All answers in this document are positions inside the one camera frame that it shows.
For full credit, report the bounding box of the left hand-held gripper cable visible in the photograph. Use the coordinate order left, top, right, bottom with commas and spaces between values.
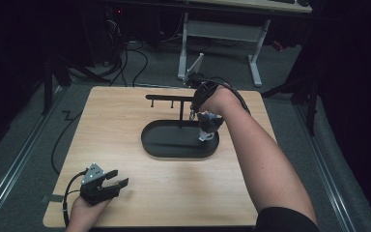
62, 168, 90, 227

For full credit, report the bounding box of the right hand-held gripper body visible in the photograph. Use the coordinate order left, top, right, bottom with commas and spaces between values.
183, 52, 220, 113

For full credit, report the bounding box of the black hook rack with tray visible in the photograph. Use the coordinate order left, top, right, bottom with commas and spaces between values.
140, 94, 221, 160

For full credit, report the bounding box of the person's left hand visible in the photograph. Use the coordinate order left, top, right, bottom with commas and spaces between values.
66, 196, 112, 232

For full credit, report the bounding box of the black metal stand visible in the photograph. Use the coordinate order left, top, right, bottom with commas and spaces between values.
260, 72, 321, 137
41, 56, 73, 116

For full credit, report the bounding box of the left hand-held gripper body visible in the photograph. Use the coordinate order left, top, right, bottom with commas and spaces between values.
79, 162, 122, 206

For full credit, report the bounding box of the black sleeve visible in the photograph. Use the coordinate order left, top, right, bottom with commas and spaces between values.
253, 206, 321, 232

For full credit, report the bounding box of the bundle of black floor cables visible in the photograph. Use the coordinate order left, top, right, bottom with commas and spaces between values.
105, 38, 150, 88

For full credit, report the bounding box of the hand-held gripper cable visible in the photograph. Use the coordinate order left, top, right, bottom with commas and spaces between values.
62, 168, 90, 227
201, 76, 251, 115

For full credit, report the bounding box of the thin black floor cable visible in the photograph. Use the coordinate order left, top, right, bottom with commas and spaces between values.
50, 110, 83, 176

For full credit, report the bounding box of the black and white plush toy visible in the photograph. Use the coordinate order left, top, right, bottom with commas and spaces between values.
196, 110, 225, 143

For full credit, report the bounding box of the grey tape piece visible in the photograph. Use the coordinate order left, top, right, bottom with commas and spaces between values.
47, 194, 65, 204

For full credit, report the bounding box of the white-legged desk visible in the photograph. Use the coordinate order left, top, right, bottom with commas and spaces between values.
177, 0, 313, 88

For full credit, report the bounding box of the dark computer tower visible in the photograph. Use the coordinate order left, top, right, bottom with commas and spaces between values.
103, 5, 128, 66

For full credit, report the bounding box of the right hand-held gripper cable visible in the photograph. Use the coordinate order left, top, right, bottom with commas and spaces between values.
201, 76, 251, 115

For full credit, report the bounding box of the person's right hand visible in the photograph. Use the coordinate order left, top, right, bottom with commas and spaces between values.
200, 86, 246, 120

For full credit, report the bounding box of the metal floor rail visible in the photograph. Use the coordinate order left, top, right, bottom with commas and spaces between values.
294, 102, 357, 232
0, 86, 63, 224

